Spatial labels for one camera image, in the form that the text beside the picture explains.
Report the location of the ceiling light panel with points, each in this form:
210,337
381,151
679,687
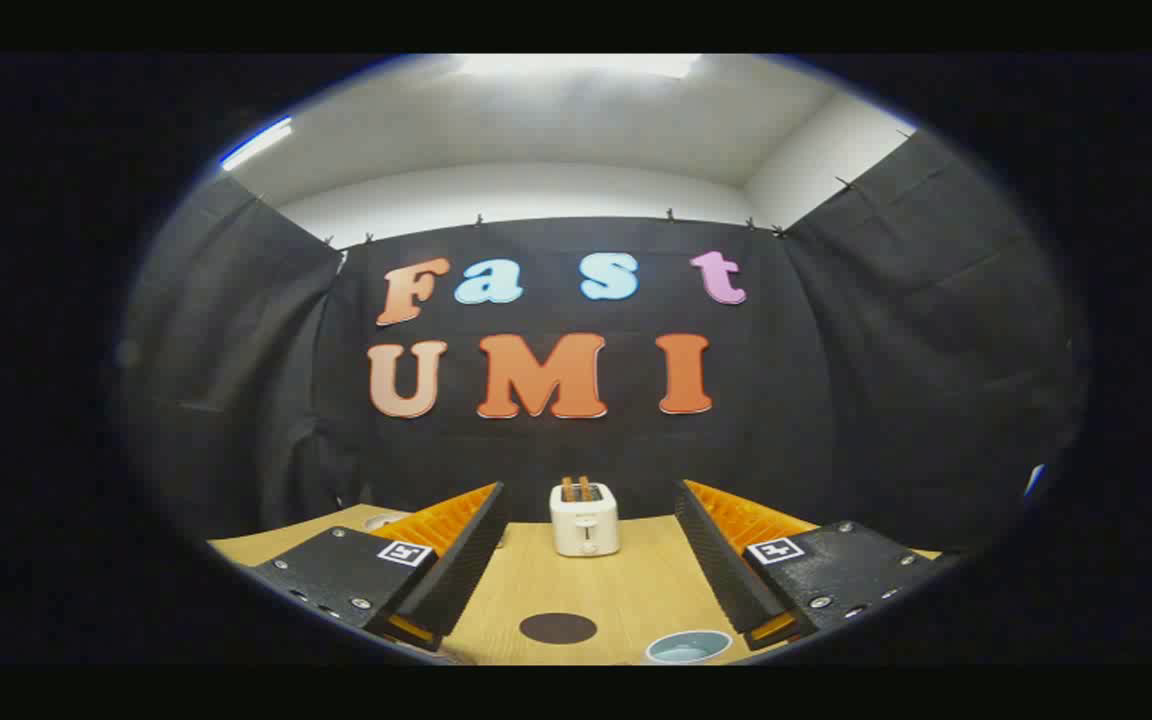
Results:
256,143
576,65

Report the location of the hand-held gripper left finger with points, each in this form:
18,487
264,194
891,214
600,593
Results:
461,570

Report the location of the white plate with red food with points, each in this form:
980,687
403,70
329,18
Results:
383,520

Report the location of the white toaster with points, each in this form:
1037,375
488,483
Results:
584,525

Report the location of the wooden table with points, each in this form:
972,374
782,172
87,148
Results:
626,590

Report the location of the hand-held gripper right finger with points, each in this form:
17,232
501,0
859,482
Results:
716,570

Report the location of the black backdrop cloth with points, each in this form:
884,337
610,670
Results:
836,380

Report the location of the brown round coaster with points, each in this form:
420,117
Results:
558,628

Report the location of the white cup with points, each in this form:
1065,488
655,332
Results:
688,650

